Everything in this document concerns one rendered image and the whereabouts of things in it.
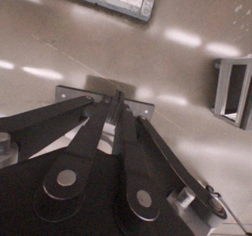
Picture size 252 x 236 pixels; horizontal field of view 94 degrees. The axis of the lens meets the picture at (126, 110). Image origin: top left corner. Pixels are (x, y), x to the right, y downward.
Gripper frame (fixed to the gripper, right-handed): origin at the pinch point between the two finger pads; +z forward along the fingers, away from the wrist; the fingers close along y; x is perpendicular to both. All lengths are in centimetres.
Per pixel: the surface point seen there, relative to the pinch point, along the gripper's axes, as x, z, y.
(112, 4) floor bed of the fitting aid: 32, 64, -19
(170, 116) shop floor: -17, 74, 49
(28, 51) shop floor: -10, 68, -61
